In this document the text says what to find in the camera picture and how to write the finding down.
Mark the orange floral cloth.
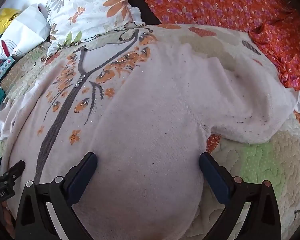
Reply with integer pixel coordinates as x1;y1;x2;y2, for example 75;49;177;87
125;0;300;98

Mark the yellow plastic bag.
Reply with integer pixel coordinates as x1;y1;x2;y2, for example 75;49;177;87
0;8;22;34

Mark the white plastic bag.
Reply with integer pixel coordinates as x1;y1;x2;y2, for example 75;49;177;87
0;4;52;60

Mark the white floral pillow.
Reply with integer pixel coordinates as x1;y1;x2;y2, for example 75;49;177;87
41;0;145;63

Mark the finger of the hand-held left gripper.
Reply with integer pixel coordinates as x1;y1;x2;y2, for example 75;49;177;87
3;160;26;181

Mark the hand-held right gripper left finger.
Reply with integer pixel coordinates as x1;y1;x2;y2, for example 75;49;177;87
15;152;98;240

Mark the person's left hand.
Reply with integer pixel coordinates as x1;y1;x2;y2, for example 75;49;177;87
0;201;16;230

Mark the pink embroidered sweater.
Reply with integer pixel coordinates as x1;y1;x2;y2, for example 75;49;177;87
0;26;300;240

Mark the black cloth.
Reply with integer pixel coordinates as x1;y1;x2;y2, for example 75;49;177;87
121;0;163;27

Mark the white pill strip box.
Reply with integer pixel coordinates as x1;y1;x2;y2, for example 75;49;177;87
0;56;15;84

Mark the quilted heart print bedspread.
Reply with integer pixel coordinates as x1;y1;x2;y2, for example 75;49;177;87
0;24;300;240

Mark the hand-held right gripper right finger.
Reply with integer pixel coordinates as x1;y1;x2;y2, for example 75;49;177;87
199;152;282;240

